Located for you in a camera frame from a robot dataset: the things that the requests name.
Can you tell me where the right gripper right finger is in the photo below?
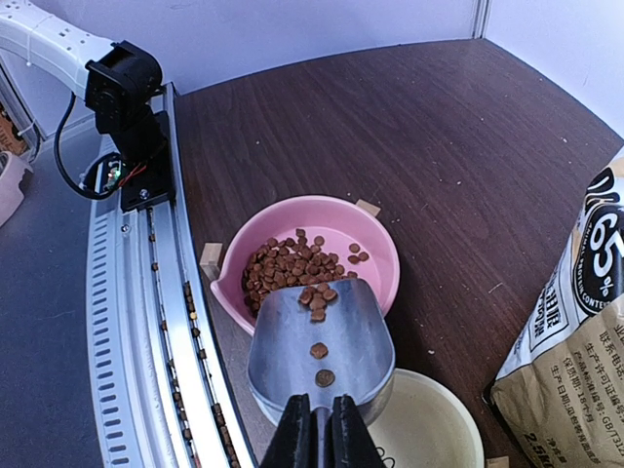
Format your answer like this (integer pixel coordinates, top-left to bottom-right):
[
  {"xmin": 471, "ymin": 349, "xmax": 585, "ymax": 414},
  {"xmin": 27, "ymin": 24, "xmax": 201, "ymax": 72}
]
[{"xmin": 330, "ymin": 395, "xmax": 384, "ymax": 468}]

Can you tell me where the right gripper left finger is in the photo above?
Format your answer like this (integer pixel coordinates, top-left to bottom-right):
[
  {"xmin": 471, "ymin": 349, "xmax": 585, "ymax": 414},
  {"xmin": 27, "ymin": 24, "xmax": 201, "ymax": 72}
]
[{"xmin": 260, "ymin": 394, "xmax": 311, "ymax": 468}]

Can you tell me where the metal food scoop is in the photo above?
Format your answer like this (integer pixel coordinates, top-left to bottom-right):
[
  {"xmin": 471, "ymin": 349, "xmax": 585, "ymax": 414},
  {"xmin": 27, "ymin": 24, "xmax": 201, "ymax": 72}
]
[{"xmin": 248, "ymin": 279, "xmax": 396, "ymax": 467}]

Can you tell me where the brown dog food bag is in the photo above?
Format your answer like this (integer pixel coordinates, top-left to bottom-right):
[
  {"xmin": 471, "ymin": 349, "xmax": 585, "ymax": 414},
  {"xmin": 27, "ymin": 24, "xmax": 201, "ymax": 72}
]
[{"xmin": 485, "ymin": 152, "xmax": 623, "ymax": 467}]

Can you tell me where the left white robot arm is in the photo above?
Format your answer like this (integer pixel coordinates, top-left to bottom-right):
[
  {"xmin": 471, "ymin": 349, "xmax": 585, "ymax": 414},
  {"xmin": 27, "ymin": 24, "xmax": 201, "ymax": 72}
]
[{"xmin": 1, "ymin": 1, "xmax": 176, "ymax": 212}]

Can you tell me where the yellow pet bowl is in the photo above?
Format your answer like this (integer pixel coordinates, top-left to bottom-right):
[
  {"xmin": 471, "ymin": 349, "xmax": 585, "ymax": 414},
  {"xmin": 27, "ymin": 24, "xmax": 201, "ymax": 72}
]
[{"xmin": 369, "ymin": 369, "xmax": 486, "ymax": 467}]

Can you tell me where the pink pet bowl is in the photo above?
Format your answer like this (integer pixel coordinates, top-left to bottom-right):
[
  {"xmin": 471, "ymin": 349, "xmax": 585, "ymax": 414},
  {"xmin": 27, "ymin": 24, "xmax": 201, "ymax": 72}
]
[{"xmin": 211, "ymin": 195, "xmax": 400, "ymax": 333}]

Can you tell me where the brown kibble in scoop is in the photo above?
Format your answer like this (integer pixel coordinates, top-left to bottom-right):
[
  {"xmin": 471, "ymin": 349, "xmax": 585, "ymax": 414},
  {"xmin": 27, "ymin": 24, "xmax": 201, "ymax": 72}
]
[{"xmin": 298, "ymin": 283, "xmax": 338, "ymax": 388}]

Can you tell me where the brown kibble in pink bowl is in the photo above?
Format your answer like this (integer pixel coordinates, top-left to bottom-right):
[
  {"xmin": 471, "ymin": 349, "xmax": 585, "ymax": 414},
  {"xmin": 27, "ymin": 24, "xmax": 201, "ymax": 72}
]
[{"xmin": 242, "ymin": 228, "xmax": 358, "ymax": 315}]

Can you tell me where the left aluminium frame post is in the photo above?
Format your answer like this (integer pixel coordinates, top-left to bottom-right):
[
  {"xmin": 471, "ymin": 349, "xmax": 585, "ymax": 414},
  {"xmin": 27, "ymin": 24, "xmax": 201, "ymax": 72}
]
[{"xmin": 471, "ymin": 0, "xmax": 491, "ymax": 39}]

